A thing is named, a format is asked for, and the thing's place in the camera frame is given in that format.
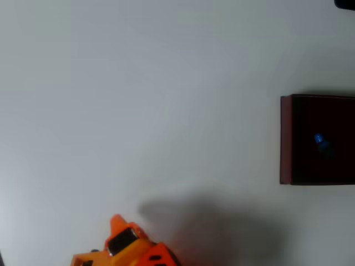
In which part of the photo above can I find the blue toy figure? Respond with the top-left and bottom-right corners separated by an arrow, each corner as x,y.
313,133 -> 337,161

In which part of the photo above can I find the black rounded object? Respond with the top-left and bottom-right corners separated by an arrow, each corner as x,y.
333,0 -> 355,12

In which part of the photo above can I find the dark brown open box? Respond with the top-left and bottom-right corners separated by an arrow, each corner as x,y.
279,94 -> 355,186

